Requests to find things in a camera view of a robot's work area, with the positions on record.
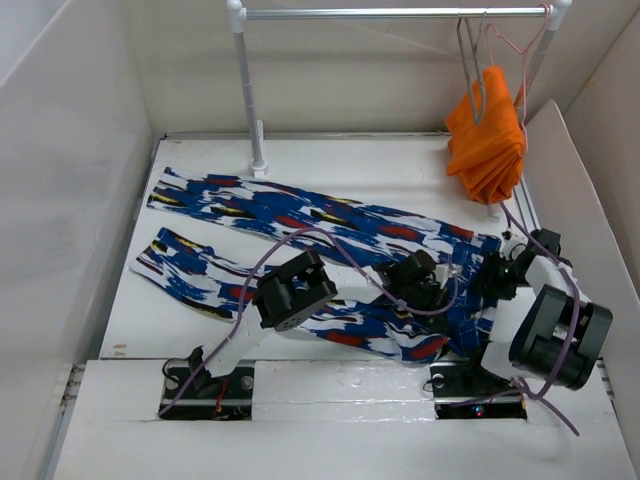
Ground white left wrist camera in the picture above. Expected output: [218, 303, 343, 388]
[434, 263, 462, 288]

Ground grey clothes hanger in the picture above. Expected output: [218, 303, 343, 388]
[456, 17, 487, 126]

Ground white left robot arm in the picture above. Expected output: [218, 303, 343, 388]
[187, 250, 458, 399]

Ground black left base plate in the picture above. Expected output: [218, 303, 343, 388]
[158, 359, 255, 421]

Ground orange cloth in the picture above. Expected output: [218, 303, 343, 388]
[445, 66, 526, 204]

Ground blue patterned trousers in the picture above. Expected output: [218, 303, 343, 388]
[130, 167, 501, 364]

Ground pink wire hanger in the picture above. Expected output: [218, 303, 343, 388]
[484, 4, 552, 152]

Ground white clothes rack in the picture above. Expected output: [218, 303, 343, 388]
[226, 1, 572, 177]

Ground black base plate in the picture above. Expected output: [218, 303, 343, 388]
[423, 361, 527, 420]
[158, 359, 255, 421]

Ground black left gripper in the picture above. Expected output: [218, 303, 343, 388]
[399, 281, 449, 337]

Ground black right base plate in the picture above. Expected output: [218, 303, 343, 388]
[423, 361, 527, 420]

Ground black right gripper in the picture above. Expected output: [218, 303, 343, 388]
[467, 248, 531, 300]

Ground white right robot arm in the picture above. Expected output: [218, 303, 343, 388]
[462, 229, 613, 394]

